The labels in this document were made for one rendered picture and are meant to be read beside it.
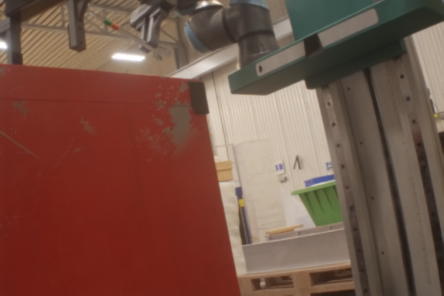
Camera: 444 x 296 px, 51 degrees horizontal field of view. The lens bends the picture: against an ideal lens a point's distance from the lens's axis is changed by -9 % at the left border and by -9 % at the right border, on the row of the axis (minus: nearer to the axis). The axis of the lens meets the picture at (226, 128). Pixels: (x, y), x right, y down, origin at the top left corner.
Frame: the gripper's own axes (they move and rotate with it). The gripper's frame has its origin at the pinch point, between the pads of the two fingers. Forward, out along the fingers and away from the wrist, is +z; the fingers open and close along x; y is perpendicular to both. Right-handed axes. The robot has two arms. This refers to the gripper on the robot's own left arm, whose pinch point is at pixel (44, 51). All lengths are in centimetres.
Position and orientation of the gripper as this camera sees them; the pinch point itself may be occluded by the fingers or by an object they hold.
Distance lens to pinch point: 80.5
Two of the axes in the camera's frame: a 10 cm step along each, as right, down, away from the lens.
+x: 9.1, -2.4, -3.3
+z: 1.9, 9.7, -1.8
